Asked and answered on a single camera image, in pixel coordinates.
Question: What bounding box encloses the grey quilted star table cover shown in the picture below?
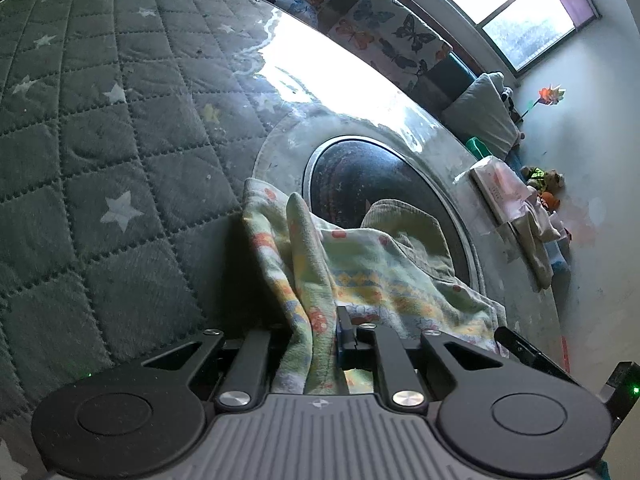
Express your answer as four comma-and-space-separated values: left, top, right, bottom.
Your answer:
1, 0, 562, 479

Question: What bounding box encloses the round black table stove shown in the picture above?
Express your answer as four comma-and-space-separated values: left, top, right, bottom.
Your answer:
302, 136, 484, 290

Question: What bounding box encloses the stuffed toy with green vest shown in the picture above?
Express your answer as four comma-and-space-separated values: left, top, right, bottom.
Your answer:
520, 166, 565, 196

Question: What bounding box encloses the colourful pinwheel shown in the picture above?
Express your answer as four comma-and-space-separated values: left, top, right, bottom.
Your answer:
521, 86, 566, 118

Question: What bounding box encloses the right butterfly cushion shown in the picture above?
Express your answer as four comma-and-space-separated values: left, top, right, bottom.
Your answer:
329, 0, 451, 92

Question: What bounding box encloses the cream crumpled cloth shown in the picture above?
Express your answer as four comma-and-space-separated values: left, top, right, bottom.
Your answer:
510, 193, 566, 289

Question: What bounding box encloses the blue sofa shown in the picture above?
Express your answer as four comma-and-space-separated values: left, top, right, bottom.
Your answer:
209, 0, 526, 172

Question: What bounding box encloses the window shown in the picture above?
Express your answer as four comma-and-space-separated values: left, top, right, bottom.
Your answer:
357, 0, 601, 79

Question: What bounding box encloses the clear plastic storage box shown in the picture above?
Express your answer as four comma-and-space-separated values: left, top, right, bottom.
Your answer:
544, 234, 572, 275

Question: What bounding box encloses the pink tissue pack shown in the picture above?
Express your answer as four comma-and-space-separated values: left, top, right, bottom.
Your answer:
470, 156, 536, 223

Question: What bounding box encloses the colourful patterned children's garment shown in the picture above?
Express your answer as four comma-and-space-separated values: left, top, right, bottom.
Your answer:
242, 178, 509, 394

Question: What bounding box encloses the green plastic bowl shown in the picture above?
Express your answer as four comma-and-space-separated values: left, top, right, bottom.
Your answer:
465, 136, 492, 160

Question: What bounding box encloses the grey pillow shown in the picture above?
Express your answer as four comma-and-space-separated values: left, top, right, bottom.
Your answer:
442, 72, 521, 159

